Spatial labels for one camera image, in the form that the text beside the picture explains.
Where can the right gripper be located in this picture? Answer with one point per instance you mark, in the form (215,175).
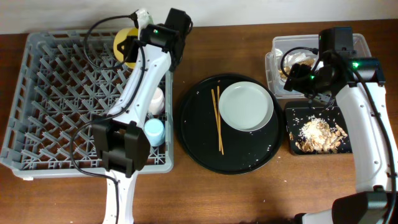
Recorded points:
(296,80)

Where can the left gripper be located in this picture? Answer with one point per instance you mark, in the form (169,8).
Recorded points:
(134,42)

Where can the gold snack wrapper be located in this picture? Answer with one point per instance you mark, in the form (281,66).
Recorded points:
(309,62)

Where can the yellow bowl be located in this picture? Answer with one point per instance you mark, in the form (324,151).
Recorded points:
(124,47)

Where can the food scraps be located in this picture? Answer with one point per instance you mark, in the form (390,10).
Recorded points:
(316,136)

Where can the pink plastic cup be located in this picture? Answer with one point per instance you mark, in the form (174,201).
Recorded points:
(157,103)

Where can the grey round plate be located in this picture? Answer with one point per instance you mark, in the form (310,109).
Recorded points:
(246,106)

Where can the blue plastic cup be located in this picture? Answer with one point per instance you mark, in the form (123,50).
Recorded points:
(155,132)

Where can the white napkin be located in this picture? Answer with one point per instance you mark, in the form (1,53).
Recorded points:
(297,56)

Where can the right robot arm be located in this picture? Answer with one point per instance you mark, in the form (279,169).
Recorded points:
(358,86)

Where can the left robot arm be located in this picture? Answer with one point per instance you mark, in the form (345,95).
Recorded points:
(119,136)

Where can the grey plastic dishwasher rack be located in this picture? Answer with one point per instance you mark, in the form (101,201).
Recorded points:
(65,79)

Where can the clear plastic storage bin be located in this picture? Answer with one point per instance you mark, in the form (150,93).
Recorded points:
(281,44)

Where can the black rectangular tray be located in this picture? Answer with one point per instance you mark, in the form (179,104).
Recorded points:
(300,109)

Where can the round black serving tray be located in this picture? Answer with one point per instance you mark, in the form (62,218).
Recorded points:
(243,151)

